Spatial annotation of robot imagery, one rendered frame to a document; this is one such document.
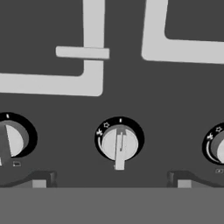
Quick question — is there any grey stove knob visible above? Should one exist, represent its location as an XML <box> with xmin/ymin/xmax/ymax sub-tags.
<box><xmin>201</xmin><ymin>122</ymin><xmax>224</xmax><ymax>167</ymax></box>
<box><xmin>0</xmin><ymin>111</ymin><xmax>39</xmax><ymax>168</ymax></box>
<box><xmin>94</xmin><ymin>115</ymin><xmax>146</xmax><ymax>172</ymax></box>

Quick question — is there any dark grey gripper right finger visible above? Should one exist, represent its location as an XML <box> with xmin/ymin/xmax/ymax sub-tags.
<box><xmin>166</xmin><ymin>170</ymin><xmax>224</xmax><ymax>189</ymax></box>

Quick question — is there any dark grey stove hob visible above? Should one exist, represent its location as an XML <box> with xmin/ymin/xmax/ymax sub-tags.
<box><xmin>0</xmin><ymin>0</ymin><xmax>224</xmax><ymax>189</ymax></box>

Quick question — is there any light grey burner grate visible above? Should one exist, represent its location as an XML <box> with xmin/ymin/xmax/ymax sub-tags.
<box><xmin>0</xmin><ymin>0</ymin><xmax>111</xmax><ymax>97</ymax></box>
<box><xmin>141</xmin><ymin>0</ymin><xmax>224</xmax><ymax>66</ymax></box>

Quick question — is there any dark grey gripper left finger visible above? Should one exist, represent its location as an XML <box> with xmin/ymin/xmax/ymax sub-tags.
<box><xmin>0</xmin><ymin>170</ymin><xmax>58</xmax><ymax>189</ymax></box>

